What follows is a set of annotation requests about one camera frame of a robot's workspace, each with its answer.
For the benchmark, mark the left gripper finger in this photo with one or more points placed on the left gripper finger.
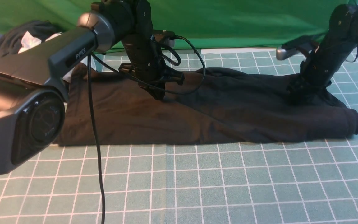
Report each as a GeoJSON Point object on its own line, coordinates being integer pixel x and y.
{"type": "Point", "coordinates": [156, 90]}

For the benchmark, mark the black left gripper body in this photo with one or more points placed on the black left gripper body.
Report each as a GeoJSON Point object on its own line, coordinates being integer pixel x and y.
{"type": "Point", "coordinates": [145, 56]}

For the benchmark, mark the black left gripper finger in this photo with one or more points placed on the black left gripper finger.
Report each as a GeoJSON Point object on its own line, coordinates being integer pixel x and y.
{"type": "Point", "coordinates": [172, 75]}

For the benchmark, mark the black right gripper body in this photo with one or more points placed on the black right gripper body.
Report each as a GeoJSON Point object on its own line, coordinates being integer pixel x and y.
{"type": "Point", "coordinates": [315, 74]}

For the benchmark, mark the dark gray long-sleeve shirt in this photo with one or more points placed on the dark gray long-sleeve shirt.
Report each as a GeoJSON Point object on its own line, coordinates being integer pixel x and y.
{"type": "Point", "coordinates": [230, 106]}

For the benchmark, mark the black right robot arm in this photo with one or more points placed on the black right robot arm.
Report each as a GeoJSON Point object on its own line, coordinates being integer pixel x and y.
{"type": "Point", "coordinates": [342, 35]}

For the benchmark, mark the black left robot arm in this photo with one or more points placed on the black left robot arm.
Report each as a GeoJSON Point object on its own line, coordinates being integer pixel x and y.
{"type": "Point", "coordinates": [32, 91]}

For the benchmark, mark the white crumpled shirt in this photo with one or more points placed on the white crumpled shirt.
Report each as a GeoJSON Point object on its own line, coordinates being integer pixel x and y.
{"type": "Point", "coordinates": [28, 41]}

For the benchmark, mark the green backdrop cloth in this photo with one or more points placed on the green backdrop cloth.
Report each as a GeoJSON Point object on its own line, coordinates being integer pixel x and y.
{"type": "Point", "coordinates": [206, 23]}

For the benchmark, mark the green checkered table cloth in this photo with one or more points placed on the green checkered table cloth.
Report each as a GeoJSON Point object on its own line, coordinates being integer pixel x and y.
{"type": "Point", "coordinates": [239, 183]}

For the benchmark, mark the dark navy crumpled garment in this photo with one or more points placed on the dark navy crumpled garment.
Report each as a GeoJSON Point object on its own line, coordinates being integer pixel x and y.
{"type": "Point", "coordinates": [10, 42]}

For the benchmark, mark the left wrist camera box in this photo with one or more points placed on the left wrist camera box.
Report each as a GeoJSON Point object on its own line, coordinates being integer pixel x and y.
{"type": "Point", "coordinates": [164, 37]}

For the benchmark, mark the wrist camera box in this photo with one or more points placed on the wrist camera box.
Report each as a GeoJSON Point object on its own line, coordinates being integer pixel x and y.
{"type": "Point", "coordinates": [304, 44]}
{"type": "Point", "coordinates": [164, 37]}

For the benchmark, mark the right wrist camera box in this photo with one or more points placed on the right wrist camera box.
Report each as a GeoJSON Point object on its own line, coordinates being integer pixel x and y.
{"type": "Point", "coordinates": [304, 44]}

